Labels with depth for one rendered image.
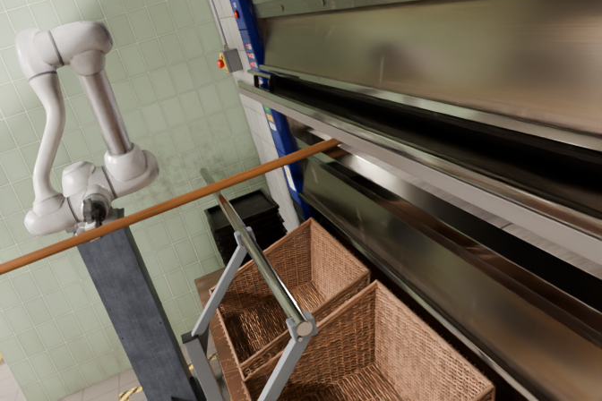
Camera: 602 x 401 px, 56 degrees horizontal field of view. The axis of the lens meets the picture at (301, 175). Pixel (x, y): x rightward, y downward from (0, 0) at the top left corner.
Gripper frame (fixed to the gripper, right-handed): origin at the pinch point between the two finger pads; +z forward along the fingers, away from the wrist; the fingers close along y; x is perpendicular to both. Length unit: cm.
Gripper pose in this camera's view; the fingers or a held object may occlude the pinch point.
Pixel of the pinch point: (92, 230)
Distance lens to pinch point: 183.0
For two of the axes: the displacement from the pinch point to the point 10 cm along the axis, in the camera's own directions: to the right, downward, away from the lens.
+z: 3.0, 2.4, -9.2
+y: 2.7, 9.1, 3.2
